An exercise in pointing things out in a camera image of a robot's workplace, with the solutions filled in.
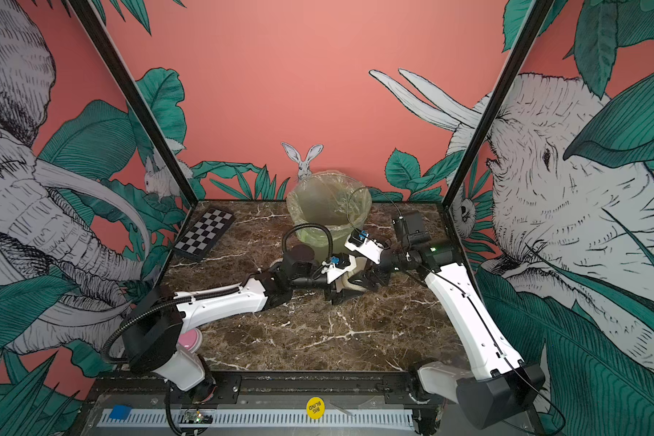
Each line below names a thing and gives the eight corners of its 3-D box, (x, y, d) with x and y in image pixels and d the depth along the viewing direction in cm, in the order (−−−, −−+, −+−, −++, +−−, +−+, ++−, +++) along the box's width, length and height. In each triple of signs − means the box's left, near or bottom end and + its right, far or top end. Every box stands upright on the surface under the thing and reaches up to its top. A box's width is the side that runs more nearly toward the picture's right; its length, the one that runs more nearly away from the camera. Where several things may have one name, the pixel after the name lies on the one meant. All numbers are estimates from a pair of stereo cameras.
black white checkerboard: (176, 253, 105) (171, 247, 102) (213, 212, 119) (210, 206, 116) (201, 262, 103) (197, 256, 99) (236, 219, 117) (233, 213, 114)
